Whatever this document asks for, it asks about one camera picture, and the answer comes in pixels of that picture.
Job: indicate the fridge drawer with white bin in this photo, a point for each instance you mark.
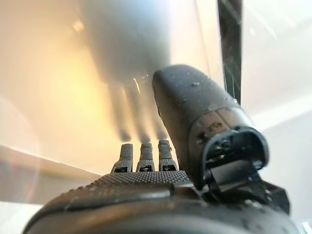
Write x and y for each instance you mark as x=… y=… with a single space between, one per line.
x=61 y=73

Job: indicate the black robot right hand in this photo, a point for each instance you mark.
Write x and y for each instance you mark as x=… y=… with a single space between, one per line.
x=195 y=109

